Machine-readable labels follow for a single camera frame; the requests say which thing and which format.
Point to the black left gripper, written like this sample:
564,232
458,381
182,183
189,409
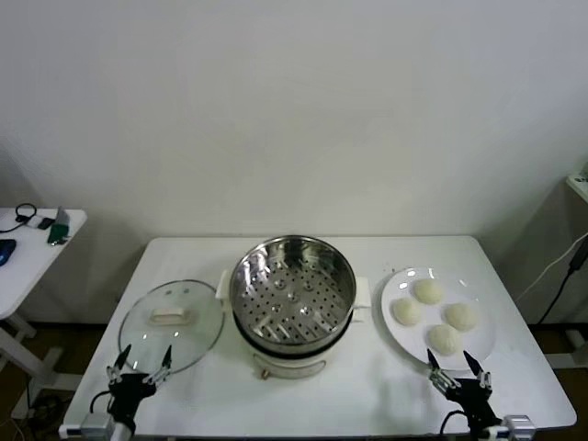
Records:
128,395

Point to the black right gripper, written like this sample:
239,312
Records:
473,399

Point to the white steamed baozi bun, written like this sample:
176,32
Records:
429,291
461,316
444,340
406,313

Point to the round glass pot lid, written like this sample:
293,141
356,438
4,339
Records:
193,331

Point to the stainless steel steamer basket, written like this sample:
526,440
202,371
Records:
294,298

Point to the large white plate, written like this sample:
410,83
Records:
482,342

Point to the white electric cooker pot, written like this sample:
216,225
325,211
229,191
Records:
285,365

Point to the white side table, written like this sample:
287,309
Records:
27,275

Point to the green flat object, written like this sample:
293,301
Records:
57,233

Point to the grey tilted card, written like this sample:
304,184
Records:
63,213

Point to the small black device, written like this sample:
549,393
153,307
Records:
45,223

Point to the blue computer mouse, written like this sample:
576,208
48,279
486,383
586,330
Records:
5,250

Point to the small white device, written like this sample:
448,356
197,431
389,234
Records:
33,221

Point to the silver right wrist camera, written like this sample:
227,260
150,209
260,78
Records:
518,425

